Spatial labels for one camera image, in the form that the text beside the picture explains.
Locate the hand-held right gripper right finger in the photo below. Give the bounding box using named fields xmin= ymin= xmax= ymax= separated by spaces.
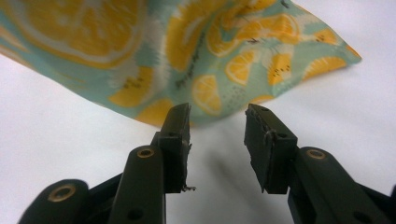
xmin=244 ymin=103 xmax=386 ymax=224

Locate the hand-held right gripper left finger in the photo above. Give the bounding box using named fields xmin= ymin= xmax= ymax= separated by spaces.
xmin=107 ymin=103 xmax=196 ymax=224

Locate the orange-slice print cloth bag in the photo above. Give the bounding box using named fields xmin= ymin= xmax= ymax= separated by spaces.
xmin=0 ymin=0 xmax=362 ymax=128

